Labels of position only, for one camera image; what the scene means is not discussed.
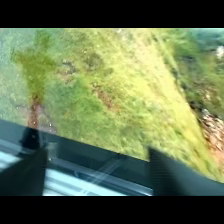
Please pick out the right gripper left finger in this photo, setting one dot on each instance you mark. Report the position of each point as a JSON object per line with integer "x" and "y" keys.
{"x": 26, "y": 177}

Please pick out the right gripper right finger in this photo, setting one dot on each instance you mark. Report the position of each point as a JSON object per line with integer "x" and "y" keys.
{"x": 178, "y": 180}

